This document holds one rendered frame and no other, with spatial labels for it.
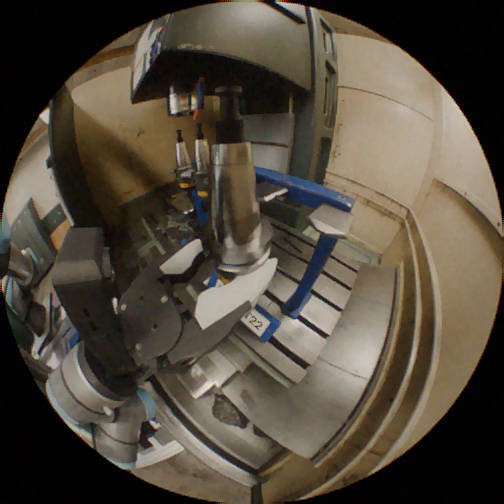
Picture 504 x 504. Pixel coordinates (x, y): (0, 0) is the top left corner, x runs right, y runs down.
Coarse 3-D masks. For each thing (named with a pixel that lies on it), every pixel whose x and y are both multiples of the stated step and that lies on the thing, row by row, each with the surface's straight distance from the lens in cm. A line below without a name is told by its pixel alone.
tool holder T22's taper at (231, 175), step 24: (216, 144) 9; (240, 144) 9; (216, 168) 9; (240, 168) 9; (216, 192) 10; (240, 192) 9; (216, 216) 10; (240, 216) 10; (216, 240) 11; (240, 240) 11
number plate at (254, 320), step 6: (252, 312) 37; (246, 318) 39; (252, 318) 38; (258, 318) 37; (264, 318) 36; (246, 324) 40; (252, 324) 39; (258, 324) 38; (264, 324) 37; (258, 330) 38
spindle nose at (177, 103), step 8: (176, 88) 70; (184, 88) 69; (192, 88) 70; (168, 96) 72; (176, 96) 69; (184, 96) 68; (192, 96) 68; (168, 104) 71; (176, 104) 68; (184, 104) 67; (192, 104) 68; (168, 112) 71; (176, 112) 68; (184, 112) 70; (192, 112) 74; (200, 112) 77
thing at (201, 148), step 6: (198, 144) 33; (204, 144) 33; (198, 150) 33; (204, 150) 33; (198, 156) 33; (204, 156) 33; (198, 162) 33; (204, 162) 33; (198, 168) 33; (204, 168) 33
